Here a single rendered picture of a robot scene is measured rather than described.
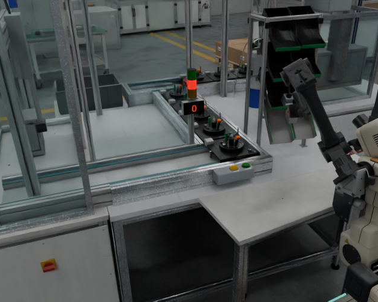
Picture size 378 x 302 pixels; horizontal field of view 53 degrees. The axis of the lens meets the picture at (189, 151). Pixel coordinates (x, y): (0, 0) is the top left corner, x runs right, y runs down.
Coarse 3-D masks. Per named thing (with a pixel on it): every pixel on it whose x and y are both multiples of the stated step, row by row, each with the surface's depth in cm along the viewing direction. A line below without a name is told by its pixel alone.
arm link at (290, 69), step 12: (300, 60) 138; (288, 72) 138; (300, 72) 136; (300, 84) 134; (312, 84) 134; (312, 96) 137; (312, 108) 140; (324, 120) 143; (324, 132) 147; (336, 132) 152; (324, 144) 152; (324, 156) 155
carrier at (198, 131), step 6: (210, 120) 241; (222, 120) 253; (198, 126) 244; (204, 126) 239; (210, 126) 240; (216, 126) 238; (222, 126) 240; (228, 126) 244; (198, 132) 237; (204, 132) 237; (210, 132) 234; (216, 132) 233; (222, 132) 235; (228, 132) 236; (234, 132) 236; (204, 138) 229; (216, 138) 229; (222, 138) 230
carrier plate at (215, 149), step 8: (240, 136) 231; (216, 144) 222; (248, 144) 221; (216, 152) 213; (224, 152) 213; (240, 152) 212; (248, 152) 212; (256, 152) 212; (224, 160) 206; (232, 160) 208
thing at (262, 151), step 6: (198, 96) 299; (204, 102) 287; (222, 114) 265; (228, 120) 255; (234, 126) 246; (240, 132) 239; (198, 138) 232; (246, 138) 230; (198, 144) 225; (204, 144) 227; (252, 144) 223; (258, 150) 216; (264, 150) 216
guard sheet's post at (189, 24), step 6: (186, 0) 188; (186, 6) 189; (186, 12) 191; (186, 18) 192; (186, 24) 194; (192, 24) 194; (186, 30) 195; (192, 30) 195; (192, 36) 196; (192, 42) 198; (192, 48) 199; (192, 54) 201; (192, 60) 202; (192, 66) 204; (192, 114) 216; (192, 120) 218; (192, 126) 220; (192, 132) 222; (192, 138) 224
